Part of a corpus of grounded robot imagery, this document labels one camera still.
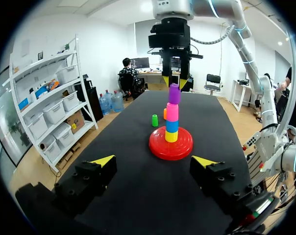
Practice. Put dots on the red round base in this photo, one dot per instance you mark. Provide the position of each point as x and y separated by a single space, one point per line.
171 149

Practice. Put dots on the purple cylinder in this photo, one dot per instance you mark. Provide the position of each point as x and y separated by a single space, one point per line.
174 96

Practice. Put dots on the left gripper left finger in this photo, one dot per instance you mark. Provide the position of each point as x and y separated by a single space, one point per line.
84 183

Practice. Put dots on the orange cylinder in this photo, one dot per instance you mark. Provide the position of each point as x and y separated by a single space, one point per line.
165 114

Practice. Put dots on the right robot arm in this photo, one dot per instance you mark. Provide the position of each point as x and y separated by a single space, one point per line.
248 56

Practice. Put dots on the green cylinder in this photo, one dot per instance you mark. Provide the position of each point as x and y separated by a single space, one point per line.
155 121

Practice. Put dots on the pink cylinder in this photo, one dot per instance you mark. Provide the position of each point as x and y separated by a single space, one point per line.
172 112

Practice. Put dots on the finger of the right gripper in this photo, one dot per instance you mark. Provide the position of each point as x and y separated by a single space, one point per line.
184 72
166 71

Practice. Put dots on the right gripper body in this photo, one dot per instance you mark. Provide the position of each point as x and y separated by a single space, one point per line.
170 34

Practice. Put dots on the blue cylinder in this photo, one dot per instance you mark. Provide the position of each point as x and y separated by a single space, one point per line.
172 126

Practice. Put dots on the yellow cylinder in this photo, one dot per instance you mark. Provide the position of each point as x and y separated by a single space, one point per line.
171 137

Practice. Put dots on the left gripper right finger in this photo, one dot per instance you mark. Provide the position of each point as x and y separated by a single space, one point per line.
219 181

